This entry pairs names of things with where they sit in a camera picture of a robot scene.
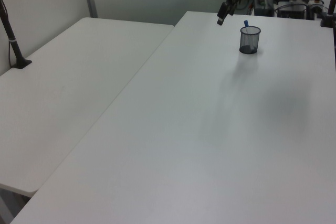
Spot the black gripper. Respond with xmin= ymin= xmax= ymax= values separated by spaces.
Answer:
xmin=216 ymin=1 xmax=236 ymax=26

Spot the blue and white marker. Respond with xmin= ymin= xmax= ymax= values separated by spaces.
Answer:
xmin=243 ymin=19 xmax=256 ymax=52

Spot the black mesh pen cup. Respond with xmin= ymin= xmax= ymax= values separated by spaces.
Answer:
xmin=239 ymin=26 xmax=261 ymax=54

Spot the grey control box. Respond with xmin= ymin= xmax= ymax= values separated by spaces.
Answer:
xmin=277 ymin=0 xmax=308 ymax=20

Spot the emergency stop button box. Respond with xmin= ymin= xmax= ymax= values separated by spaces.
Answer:
xmin=306 ymin=0 xmax=325 ymax=13

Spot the black camera pole with clamp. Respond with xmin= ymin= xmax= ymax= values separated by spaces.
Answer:
xmin=319 ymin=0 xmax=336 ymax=28

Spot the black camera pole with base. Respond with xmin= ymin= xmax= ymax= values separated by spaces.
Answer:
xmin=0 ymin=0 xmax=33 ymax=70

